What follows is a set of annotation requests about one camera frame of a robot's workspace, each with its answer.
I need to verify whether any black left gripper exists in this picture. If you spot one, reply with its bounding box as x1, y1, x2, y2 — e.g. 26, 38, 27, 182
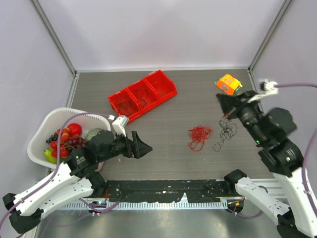
98, 129, 152, 163

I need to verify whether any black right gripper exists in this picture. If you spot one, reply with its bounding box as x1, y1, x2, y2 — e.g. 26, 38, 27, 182
214, 89, 265, 143

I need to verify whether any red cable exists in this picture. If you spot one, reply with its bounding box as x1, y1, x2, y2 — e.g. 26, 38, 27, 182
187, 123, 214, 152

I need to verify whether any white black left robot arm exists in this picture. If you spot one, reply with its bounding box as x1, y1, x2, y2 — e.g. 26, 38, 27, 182
2, 130, 152, 234

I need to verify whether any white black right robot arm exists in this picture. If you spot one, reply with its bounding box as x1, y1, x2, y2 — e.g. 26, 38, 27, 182
216, 91, 317, 238

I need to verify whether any orange green carton box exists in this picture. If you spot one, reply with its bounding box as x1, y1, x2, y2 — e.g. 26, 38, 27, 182
214, 74, 243, 95

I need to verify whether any red three-compartment bin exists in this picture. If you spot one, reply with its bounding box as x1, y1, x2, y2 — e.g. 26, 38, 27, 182
107, 70, 178, 122

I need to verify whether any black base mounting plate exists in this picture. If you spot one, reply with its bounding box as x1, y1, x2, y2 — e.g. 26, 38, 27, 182
106, 179, 233, 203

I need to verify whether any green melon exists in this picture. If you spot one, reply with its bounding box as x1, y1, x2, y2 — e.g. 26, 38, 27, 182
85, 128, 104, 141

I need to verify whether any dark grape bunch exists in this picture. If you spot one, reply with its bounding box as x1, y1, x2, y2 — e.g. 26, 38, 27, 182
46, 133, 87, 152

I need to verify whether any red apple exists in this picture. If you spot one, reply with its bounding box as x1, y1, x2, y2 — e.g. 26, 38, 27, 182
67, 123, 82, 137

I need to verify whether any yellow green pear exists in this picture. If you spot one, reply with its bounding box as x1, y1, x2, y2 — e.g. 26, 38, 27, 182
44, 149, 57, 164

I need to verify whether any white plastic basket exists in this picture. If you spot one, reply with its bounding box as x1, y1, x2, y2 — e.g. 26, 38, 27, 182
27, 107, 111, 170

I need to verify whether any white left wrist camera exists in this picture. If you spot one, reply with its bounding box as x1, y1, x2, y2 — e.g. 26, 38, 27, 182
107, 115, 129, 137

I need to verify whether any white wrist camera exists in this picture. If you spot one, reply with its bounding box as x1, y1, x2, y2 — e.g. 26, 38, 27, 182
247, 79, 278, 103
107, 115, 129, 137

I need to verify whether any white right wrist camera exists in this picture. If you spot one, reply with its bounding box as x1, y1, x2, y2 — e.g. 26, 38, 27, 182
247, 79, 278, 103

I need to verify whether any white slotted cable duct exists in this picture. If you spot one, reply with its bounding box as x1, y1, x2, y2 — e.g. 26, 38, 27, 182
59, 200, 228, 211

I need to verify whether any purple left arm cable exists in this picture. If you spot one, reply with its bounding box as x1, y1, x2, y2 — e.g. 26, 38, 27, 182
0, 111, 121, 233

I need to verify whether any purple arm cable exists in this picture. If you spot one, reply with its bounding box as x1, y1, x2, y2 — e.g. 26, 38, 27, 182
226, 82, 317, 219
0, 111, 121, 233

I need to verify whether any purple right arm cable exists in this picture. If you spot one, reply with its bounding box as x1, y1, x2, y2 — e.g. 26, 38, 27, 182
226, 82, 317, 219

